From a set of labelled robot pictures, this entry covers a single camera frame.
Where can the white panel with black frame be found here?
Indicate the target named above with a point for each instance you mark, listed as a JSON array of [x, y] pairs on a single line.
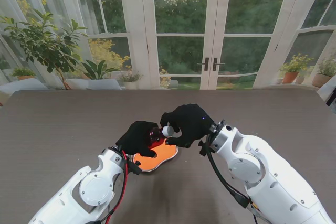
[[328, 90]]

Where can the red transparent sample bottle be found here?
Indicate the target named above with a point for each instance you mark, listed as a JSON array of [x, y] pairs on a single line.
[[156, 137]]

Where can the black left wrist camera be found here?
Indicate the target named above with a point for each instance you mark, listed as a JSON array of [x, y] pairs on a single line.
[[135, 168]]

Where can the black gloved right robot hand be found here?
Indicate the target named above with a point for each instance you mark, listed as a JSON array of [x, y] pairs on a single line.
[[191, 124]]

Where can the white ribbed bottle cap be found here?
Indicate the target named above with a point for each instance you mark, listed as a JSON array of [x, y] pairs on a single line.
[[168, 130]]

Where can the printed garden window backdrop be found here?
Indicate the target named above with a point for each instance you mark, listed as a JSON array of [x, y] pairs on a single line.
[[181, 24]]

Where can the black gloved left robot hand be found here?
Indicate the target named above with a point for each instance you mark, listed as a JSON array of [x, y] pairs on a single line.
[[139, 140]]

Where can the kidney steel tray orange liner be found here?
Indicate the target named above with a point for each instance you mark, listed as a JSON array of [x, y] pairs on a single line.
[[162, 158]]

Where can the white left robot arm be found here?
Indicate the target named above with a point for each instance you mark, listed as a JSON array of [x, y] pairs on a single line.
[[92, 192]]

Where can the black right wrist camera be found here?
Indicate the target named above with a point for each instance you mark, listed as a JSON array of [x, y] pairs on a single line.
[[203, 148]]

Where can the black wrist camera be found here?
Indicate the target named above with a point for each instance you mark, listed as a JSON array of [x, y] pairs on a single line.
[[203, 148], [135, 168]]

